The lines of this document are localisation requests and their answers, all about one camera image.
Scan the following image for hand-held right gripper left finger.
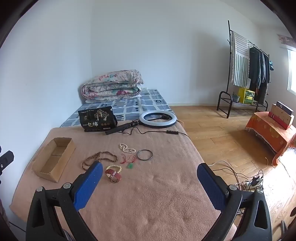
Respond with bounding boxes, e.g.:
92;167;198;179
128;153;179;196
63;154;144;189
25;161;103;241

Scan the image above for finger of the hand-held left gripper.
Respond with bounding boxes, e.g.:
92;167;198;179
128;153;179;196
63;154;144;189
0;146;15;184

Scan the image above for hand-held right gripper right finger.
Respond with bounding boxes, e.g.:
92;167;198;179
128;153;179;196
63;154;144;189
196;163;273;241

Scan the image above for red leather strap watch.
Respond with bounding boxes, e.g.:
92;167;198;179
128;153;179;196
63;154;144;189
105;169;122;183

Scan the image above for cream bead bracelet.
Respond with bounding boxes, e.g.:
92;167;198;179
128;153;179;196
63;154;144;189
106;164;122;174

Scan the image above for brown wooden bead necklace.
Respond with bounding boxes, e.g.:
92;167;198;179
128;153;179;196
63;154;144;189
82;151;118;172

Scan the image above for white power strip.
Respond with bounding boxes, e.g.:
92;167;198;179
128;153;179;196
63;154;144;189
245;177;264;189

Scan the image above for black bangle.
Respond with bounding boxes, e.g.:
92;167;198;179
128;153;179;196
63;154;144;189
137;150;153;161

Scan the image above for black folded tripod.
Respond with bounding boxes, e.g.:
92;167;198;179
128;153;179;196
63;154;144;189
105;121;139;135

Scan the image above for black snack bag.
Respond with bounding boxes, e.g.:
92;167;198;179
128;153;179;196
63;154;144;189
78;106;118;132

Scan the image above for orange cloth covered table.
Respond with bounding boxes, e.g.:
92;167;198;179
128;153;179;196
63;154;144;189
245;112;296;166

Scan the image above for red flat box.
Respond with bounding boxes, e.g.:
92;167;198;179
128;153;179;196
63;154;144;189
268;112;290;130

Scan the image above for black metal clothes rack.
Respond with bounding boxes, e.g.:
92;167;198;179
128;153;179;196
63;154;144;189
217;20;270;118

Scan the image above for yellow crate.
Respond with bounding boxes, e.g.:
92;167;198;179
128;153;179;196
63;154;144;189
238;87;255;104

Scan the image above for folded floral quilt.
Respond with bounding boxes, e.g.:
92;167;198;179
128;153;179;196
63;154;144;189
81;70;144;102

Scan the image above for blue checked bedsheet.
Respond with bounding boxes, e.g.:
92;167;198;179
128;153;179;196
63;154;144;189
60;89;170;128

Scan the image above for dark narrow box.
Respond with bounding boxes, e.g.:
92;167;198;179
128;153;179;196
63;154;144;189
276;101;295;115

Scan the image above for hanging dark clothes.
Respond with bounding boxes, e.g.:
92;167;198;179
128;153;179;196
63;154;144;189
248;46;274;105

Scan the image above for striped towel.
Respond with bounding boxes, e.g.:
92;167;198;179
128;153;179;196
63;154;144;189
231;31;250;87

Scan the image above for window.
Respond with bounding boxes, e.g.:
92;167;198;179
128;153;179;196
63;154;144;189
287;47;296;95

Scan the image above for white floor cables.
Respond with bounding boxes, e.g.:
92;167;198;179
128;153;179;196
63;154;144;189
208;158;271;193

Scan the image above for red string jade pendant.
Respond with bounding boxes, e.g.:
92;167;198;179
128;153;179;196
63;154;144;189
121;154;137;169

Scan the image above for white pearl necklace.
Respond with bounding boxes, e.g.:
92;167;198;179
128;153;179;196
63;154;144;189
120;143;136;153

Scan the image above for black cable with inline remote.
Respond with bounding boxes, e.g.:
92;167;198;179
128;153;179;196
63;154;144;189
118;127;191;139

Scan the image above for ring light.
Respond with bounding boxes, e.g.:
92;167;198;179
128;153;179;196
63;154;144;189
139;110;178;128

